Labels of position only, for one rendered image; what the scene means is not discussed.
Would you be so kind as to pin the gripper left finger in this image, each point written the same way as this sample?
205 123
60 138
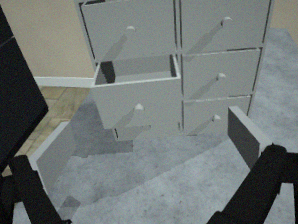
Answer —
45 164

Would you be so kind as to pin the small grey chest of drawers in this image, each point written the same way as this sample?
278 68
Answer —
178 51

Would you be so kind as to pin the black nine-volt battery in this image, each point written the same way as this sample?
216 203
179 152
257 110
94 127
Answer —
68 221

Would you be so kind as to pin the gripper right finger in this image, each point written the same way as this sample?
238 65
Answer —
273 165

